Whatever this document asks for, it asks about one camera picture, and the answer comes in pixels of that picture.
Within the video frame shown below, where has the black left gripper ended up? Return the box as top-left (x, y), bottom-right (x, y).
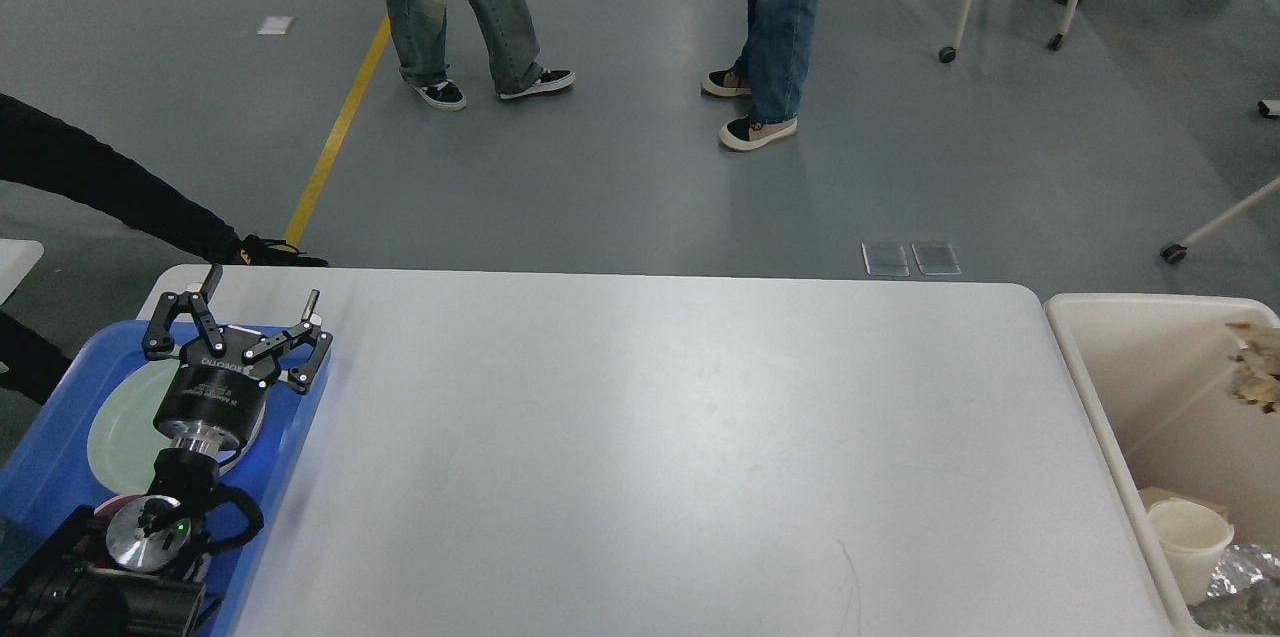
top-left (141, 263), bottom-right (334, 453)

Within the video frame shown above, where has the green plate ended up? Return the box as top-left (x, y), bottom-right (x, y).
top-left (86, 357), bottom-right (269, 496)

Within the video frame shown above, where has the pink mug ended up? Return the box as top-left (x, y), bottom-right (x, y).
top-left (93, 494), bottom-right (146, 519)

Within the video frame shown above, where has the brown paper bag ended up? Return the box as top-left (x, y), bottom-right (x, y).
top-left (1138, 487), bottom-right (1230, 521)

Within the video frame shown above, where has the white paper cup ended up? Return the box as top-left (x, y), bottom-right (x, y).
top-left (1147, 499), bottom-right (1235, 606)

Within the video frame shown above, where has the brown paper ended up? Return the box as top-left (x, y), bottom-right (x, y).
top-left (1226, 322), bottom-right (1279, 414)

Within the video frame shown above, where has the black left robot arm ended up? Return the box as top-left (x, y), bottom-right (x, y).
top-left (3, 265), bottom-right (333, 636)

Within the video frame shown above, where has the pink plate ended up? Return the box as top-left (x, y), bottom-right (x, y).
top-left (215, 397), bottom-right (268, 477)

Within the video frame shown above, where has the blue plastic tray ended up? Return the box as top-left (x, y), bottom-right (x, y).
top-left (1, 321), bottom-right (329, 636)

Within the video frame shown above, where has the seated person in black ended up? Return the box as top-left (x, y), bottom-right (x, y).
top-left (0, 92), bottom-right (332, 408)

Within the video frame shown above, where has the white paper on floor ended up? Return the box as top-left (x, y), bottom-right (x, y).
top-left (256, 14), bottom-right (294, 36)

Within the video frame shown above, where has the person in light jeans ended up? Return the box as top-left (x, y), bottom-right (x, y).
top-left (369, 0), bottom-right (577, 113)

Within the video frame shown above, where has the floor socket plate left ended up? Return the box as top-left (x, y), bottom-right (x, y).
top-left (861, 242), bottom-right (911, 278)

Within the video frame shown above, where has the floor socket plate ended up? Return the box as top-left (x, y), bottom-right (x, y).
top-left (911, 240), bottom-right (963, 276)
top-left (861, 242), bottom-right (911, 278)

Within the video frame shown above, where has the person in blue jeans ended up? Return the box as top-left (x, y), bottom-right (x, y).
top-left (701, 0), bottom-right (820, 151)

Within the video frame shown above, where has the floor socket plate right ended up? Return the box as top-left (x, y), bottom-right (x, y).
top-left (911, 240), bottom-right (963, 276)

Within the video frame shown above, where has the beige plastic bin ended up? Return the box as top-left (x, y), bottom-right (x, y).
top-left (1044, 292), bottom-right (1279, 636)

